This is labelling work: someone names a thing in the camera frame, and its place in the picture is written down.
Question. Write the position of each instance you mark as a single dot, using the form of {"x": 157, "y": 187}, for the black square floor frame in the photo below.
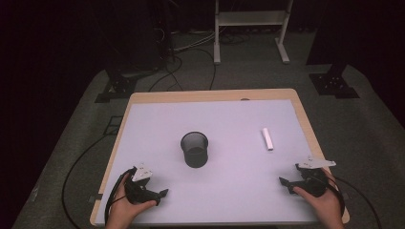
{"x": 112, "y": 125}

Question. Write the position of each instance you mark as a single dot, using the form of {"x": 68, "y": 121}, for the white marker pen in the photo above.
{"x": 267, "y": 138}

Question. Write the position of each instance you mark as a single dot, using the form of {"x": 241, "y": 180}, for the person's right hand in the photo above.
{"x": 328, "y": 210}

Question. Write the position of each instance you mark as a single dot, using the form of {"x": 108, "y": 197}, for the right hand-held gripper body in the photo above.
{"x": 313, "y": 183}

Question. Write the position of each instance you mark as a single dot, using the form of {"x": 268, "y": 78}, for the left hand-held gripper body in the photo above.
{"x": 137, "y": 192}

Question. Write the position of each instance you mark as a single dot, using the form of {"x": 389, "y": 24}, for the black stand base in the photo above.
{"x": 334, "y": 85}
{"x": 116, "y": 87}

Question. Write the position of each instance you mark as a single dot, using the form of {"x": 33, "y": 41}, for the white metal stand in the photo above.
{"x": 251, "y": 17}

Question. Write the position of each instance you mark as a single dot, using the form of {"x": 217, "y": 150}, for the black mesh pen cup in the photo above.
{"x": 195, "y": 156}

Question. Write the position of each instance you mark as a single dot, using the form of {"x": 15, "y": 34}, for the person's left hand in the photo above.
{"x": 122, "y": 211}

